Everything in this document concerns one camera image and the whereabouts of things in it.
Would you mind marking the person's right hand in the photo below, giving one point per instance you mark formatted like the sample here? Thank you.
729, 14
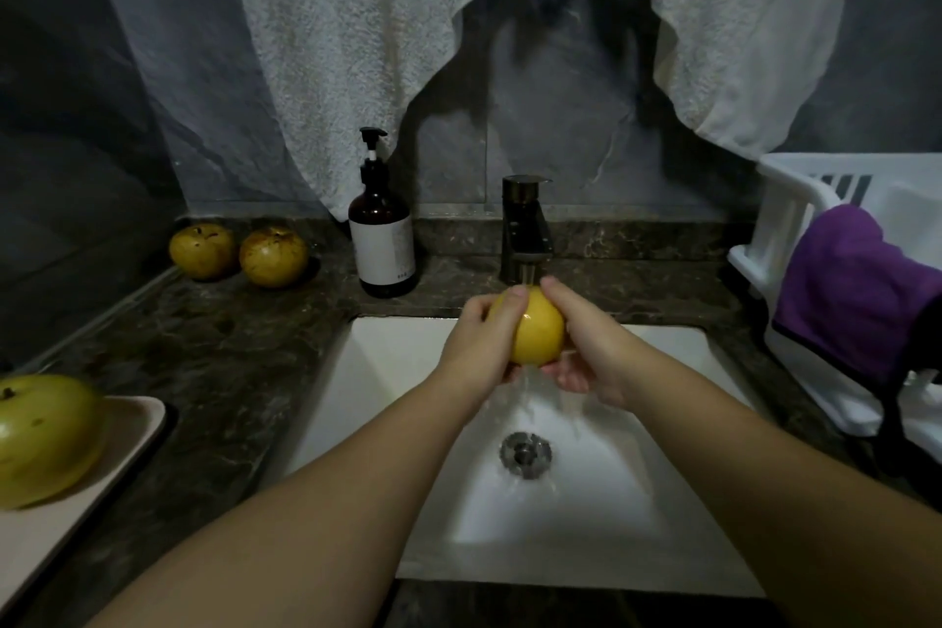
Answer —
604, 352

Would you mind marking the person's left hand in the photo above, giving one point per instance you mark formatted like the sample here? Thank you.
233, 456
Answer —
474, 348

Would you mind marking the spotted yellow apple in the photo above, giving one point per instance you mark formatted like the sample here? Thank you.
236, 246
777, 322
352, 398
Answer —
539, 329
47, 439

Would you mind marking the black faucet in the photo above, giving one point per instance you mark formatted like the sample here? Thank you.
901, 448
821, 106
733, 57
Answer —
524, 219

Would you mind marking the dark soap pump bottle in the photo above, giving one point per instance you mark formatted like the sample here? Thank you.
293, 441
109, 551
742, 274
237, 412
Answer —
382, 235

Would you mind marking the group of yellow apples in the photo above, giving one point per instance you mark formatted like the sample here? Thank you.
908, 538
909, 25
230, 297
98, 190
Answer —
274, 257

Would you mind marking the purple cloth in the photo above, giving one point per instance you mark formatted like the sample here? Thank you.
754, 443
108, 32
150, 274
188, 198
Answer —
857, 297

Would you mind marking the beige plastic tray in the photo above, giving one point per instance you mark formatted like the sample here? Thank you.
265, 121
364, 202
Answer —
125, 458

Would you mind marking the person's left forearm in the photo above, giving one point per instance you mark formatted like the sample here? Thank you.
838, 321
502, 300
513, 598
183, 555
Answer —
265, 532

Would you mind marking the person's right forearm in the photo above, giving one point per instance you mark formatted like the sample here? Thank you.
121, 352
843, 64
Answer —
802, 503

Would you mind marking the metal sink drain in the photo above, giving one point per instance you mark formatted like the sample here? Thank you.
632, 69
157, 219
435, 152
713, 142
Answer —
526, 454

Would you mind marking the white sink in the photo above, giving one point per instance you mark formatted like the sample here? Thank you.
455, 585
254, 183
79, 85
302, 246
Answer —
648, 525

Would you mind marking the white plastic basket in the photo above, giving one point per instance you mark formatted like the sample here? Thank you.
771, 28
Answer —
791, 223

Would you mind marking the white hanging towel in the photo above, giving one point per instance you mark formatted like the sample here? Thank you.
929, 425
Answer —
324, 32

